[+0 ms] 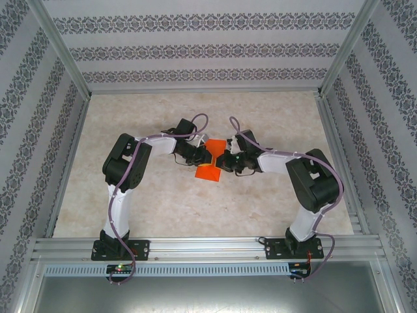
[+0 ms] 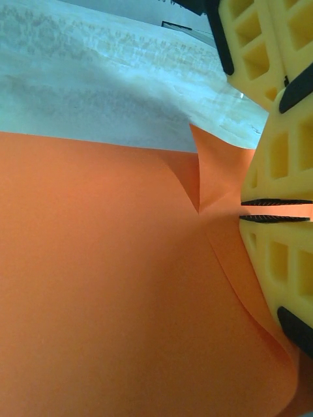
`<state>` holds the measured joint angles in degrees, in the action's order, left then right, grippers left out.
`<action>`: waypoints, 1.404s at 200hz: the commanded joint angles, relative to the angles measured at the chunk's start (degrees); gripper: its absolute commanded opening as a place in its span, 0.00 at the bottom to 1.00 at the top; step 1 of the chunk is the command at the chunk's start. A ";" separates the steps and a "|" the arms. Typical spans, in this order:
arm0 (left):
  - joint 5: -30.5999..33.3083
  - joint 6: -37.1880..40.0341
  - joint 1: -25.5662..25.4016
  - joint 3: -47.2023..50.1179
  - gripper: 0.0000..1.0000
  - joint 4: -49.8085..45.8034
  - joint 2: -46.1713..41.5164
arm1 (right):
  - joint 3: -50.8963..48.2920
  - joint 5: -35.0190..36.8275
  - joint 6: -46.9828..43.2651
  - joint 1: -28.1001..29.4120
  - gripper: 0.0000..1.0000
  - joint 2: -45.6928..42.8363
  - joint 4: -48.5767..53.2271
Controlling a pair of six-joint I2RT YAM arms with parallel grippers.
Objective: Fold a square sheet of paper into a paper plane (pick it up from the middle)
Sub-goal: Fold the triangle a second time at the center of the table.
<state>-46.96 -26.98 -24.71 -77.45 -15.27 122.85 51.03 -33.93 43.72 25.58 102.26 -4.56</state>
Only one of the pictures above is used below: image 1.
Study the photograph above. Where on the grey sheet metal tray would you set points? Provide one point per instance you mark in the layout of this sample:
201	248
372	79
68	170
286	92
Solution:
208	295

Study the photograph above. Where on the circuit board with green light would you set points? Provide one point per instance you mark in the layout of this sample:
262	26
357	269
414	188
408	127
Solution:
120	268

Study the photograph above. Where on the small dark circuit board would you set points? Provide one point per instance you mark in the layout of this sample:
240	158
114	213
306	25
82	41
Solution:
299	269

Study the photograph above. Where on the aluminium frame post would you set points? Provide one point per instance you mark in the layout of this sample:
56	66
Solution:
350	45
58	45

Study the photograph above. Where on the aluminium mounting rail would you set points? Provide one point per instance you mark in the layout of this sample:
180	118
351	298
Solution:
208	247

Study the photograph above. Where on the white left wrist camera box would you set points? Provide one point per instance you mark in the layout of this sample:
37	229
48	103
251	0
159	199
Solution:
202	140

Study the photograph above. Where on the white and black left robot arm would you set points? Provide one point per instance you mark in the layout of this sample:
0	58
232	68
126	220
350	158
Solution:
119	212

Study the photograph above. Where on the orange paper sheet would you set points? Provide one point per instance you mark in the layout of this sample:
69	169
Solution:
215	148

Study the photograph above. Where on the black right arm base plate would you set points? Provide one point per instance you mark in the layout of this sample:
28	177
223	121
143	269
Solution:
275	249

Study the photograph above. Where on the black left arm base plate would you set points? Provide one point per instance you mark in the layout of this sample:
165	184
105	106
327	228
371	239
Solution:
141	249

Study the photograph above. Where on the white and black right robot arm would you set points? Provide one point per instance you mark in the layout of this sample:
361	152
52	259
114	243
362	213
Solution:
303	225

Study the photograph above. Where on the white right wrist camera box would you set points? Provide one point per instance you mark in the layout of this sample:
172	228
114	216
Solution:
234	145

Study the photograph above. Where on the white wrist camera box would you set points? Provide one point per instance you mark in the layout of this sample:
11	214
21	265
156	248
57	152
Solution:
202	140
234	145

